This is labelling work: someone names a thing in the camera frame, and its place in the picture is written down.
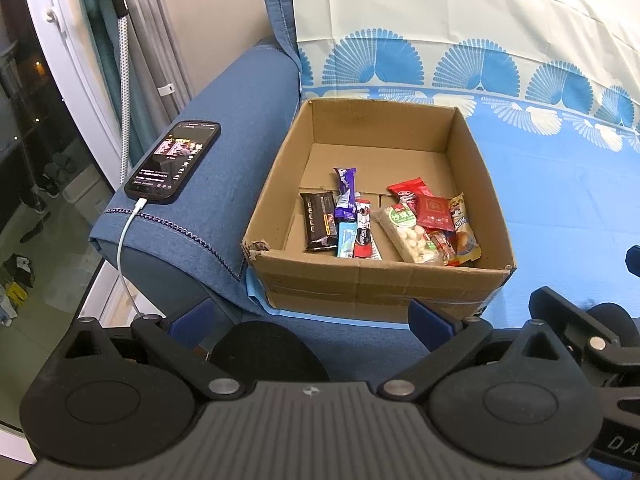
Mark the teal curtain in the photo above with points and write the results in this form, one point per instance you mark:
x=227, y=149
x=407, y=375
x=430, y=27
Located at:
x=97, y=35

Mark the red square snack packet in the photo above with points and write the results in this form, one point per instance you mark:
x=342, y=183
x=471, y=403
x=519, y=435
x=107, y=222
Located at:
x=434, y=212

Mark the clear bag white candies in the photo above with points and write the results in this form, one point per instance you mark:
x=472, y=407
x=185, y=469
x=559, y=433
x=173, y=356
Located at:
x=407, y=235

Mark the light blue snack bar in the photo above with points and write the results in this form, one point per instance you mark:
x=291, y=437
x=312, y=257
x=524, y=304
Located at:
x=346, y=240

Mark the black chocolate bar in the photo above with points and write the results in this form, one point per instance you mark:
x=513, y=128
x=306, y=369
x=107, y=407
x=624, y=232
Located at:
x=320, y=222

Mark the black round object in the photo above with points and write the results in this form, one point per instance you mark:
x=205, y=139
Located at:
x=270, y=355

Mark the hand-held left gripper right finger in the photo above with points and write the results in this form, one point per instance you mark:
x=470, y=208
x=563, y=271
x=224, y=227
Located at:
x=431, y=322

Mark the blue sofa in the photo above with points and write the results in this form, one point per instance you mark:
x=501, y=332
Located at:
x=235, y=125

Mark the black smartphone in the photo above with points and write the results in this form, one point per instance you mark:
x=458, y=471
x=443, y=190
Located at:
x=172, y=160

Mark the dark shoe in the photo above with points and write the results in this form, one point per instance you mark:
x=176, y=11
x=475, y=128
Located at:
x=50, y=184
x=32, y=202

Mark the grey curtain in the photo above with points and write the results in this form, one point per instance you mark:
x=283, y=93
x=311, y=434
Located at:
x=150, y=35

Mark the red wafer packet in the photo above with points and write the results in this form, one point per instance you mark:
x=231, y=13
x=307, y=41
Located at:
x=411, y=189

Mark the yellow white snack packet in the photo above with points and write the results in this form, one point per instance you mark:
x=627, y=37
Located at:
x=464, y=235

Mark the white window frame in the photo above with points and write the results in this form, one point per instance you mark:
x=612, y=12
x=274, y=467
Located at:
x=65, y=60

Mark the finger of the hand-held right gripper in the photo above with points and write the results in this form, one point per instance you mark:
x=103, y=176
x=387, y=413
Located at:
x=570, y=317
x=634, y=261

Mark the purple candy bar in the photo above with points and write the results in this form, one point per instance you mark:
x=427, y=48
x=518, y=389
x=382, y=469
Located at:
x=346, y=190

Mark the yellow black cloth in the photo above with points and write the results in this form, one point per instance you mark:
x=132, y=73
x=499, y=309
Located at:
x=15, y=292

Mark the white curtain clip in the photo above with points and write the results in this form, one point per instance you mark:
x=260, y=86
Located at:
x=167, y=89

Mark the red black white stick packet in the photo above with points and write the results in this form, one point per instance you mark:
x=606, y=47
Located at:
x=365, y=232

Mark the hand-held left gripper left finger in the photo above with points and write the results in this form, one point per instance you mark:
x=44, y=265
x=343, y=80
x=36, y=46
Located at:
x=192, y=322

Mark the cardboard box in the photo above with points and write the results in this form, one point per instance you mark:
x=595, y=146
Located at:
x=375, y=280

